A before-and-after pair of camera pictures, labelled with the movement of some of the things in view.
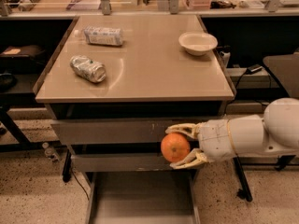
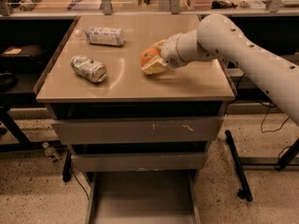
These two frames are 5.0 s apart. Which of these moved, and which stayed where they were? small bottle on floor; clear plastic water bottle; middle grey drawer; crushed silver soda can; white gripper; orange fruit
Moved: white gripper; orange fruit
Stayed: middle grey drawer; crushed silver soda can; clear plastic water bottle; small bottle on floor
